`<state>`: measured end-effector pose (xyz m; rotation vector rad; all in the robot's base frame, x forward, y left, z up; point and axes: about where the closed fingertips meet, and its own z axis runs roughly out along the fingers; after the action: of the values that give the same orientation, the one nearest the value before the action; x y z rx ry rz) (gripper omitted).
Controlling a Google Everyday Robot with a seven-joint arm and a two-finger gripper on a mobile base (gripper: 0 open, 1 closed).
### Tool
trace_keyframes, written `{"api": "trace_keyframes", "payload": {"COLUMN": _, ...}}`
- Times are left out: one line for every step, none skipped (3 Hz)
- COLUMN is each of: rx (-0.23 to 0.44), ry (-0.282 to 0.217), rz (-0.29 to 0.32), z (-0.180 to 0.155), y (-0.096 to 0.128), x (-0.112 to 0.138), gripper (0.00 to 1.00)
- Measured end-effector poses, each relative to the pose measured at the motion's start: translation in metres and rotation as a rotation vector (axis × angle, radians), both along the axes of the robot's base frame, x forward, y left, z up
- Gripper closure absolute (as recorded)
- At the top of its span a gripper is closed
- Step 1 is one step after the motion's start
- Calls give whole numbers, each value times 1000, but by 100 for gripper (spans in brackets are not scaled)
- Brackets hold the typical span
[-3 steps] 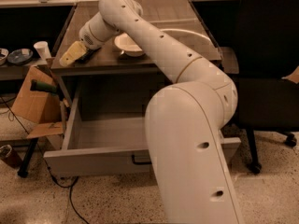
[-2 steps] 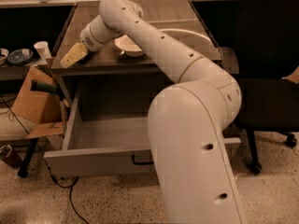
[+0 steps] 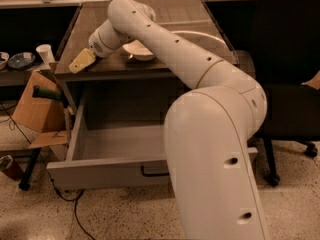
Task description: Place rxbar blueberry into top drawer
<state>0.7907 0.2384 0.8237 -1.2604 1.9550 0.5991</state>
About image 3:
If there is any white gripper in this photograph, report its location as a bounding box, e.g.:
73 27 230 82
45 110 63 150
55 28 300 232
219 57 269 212
69 20 132 74

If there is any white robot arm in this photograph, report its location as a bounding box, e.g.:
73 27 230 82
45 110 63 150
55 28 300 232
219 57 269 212
69 0 270 240

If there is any grey drawer cabinet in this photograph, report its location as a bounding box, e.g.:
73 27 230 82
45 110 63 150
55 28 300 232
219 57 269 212
55 0 239 109

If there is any open grey top drawer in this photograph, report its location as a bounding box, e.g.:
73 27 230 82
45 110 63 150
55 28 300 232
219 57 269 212
46 80 259 190

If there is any white paper cup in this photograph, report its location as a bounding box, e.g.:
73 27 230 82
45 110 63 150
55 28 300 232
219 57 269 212
36 44 55 64

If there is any white paper bowl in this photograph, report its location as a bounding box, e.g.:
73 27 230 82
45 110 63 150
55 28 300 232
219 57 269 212
122 40 155 61

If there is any dark round plate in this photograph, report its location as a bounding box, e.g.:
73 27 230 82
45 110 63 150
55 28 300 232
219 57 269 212
8 52 35 71

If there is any brown cardboard box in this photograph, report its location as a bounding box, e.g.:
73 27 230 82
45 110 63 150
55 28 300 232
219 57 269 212
13 71 67 149

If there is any white bowl at left edge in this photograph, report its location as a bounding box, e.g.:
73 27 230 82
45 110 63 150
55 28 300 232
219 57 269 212
0 52 9 71

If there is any brown cup on floor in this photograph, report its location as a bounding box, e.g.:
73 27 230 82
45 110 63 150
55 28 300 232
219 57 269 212
0 155 24 180

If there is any black stand leg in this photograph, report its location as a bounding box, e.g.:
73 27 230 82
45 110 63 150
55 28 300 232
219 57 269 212
19 148 40 191

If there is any black office chair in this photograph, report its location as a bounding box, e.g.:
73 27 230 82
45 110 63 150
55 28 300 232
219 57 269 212
249 0 320 186

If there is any green handled tool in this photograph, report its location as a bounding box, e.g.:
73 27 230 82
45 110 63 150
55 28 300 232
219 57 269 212
32 85 62 101

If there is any black floor cable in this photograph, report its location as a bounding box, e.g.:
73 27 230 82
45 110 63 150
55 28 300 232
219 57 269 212
0 102 97 240

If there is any black drawer handle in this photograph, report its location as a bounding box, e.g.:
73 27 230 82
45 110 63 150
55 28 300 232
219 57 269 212
140 166 169 177

